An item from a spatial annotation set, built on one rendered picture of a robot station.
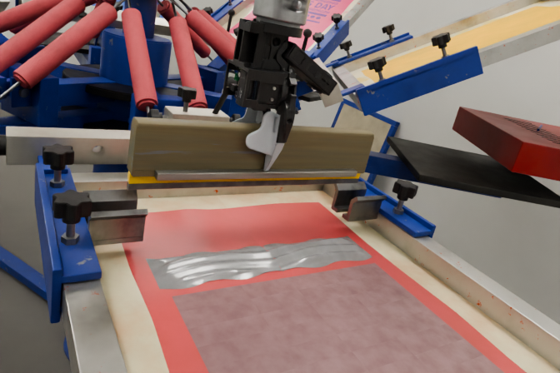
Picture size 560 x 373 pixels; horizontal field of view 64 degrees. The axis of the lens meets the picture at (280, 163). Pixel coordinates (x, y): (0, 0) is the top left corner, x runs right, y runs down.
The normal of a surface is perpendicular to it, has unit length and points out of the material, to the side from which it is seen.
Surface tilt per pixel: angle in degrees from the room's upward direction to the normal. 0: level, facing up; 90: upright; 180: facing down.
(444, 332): 0
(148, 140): 90
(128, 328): 0
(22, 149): 90
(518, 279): 90
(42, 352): 0
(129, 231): 90
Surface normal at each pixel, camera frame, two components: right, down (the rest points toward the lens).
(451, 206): -0.85, 0.00
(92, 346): 0.20, -0.92
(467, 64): 0.00, 0.33
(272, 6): -0.29, 0.26
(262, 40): 0.49, 0.38
